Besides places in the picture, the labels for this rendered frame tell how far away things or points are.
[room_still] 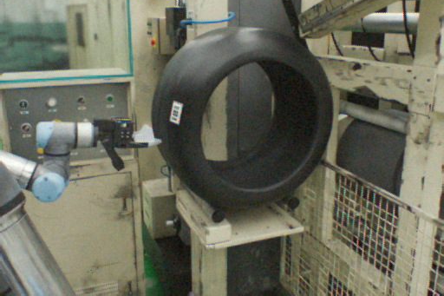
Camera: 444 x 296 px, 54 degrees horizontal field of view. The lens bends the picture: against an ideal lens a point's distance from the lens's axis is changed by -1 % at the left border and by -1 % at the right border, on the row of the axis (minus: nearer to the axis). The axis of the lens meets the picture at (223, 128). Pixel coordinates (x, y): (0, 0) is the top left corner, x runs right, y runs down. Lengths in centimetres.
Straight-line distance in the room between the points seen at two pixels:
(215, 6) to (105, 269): 130
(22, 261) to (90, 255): 144
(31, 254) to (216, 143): 113
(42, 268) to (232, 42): 83
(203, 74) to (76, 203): 101
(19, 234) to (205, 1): 116
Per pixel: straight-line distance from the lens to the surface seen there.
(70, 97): 198
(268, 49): 134
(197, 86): 127
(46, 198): 122
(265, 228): 158
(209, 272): 199
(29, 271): 76
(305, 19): 173
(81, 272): 221
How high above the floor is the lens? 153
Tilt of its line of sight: 14 degrees down
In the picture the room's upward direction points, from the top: straight up
